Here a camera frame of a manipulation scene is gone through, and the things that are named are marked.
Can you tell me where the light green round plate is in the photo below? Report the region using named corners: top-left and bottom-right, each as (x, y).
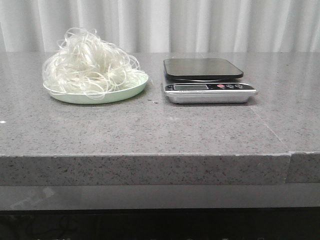
top-left (43, 75), bottom-right (149, 105)

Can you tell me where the white pleated curtain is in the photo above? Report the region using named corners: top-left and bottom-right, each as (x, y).
top-left (0, 0), bottom-right (320, 53)

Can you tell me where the silver black kitchen scale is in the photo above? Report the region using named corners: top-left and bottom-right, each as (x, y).
top-left (163, 58), bottom-right (258, 104)

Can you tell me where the white vermicelli bundle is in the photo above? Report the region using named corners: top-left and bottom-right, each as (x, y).
top-left (42, 27), bottom-right (149, 100)

